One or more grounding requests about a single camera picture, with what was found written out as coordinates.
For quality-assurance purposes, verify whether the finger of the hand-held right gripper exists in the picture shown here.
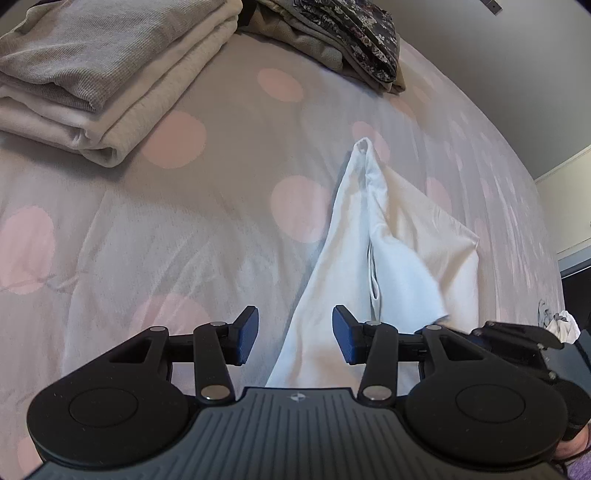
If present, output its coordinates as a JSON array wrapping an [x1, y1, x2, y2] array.
[[480, 343, 557, 385], [470, 322, 562, 350]]

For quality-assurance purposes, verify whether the white tank top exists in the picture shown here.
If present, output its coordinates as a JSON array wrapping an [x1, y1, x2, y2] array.
[[265, 137, 481, 389]]

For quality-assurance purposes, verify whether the dark grey furniture panel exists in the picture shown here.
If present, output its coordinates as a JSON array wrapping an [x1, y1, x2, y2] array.
[[558, 253, 591, 326]]

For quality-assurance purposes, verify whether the dark floral garment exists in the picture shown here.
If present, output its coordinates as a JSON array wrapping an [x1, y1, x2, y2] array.
[[292, 0, 400, 85]]

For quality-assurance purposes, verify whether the white crumpled cloth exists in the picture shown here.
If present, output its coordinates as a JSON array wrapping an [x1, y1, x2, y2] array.
[[537, 299, 583, 345]]

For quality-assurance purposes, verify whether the beige garment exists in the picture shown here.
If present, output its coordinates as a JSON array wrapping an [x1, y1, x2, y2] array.
[[248, 0, 408, 94]]

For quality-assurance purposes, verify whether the cream door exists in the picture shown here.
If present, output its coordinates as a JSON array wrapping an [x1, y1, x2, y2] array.
[[534, 145, 591, 256]]

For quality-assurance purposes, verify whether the pink polka dot bedspread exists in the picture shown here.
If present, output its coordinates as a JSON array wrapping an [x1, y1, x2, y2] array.
[[0, 32, 570, 480]]

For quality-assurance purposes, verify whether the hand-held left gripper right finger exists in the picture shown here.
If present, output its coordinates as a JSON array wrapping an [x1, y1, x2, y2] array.
[[332, 305, 485, 402]]

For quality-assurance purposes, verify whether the stack of folded grey-cream towels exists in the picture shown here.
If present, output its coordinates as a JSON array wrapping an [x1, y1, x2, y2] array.
[[0, 13, 242, 168]]

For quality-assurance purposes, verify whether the grey folded garment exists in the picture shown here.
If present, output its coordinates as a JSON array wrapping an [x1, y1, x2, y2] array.
[[0, 0, 243, 112]]

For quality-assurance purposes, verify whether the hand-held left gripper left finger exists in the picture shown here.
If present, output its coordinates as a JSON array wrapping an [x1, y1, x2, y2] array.
[[108, 305, 260, 402]]

